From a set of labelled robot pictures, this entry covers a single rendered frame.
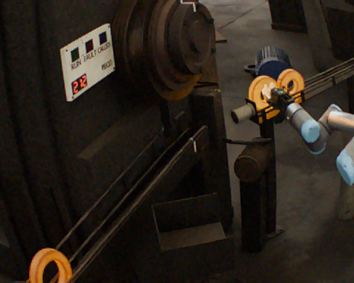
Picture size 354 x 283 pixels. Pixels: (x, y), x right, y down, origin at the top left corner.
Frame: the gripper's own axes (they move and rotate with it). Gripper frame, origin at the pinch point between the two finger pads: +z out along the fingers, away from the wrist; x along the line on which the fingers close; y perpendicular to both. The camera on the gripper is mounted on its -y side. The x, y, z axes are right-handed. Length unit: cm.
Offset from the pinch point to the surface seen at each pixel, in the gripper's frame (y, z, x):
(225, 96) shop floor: -117, 138, -72
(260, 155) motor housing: -19.2, -16.2, 12.0
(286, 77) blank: 3.7, -0.9, -12.5
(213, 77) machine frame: -0.9, 18.1, 14.7
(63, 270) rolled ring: 11, -60, 114
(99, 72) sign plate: 39, -11, 76
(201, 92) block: 5.0, 3.8, 29.2
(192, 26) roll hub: 47, -11, 42
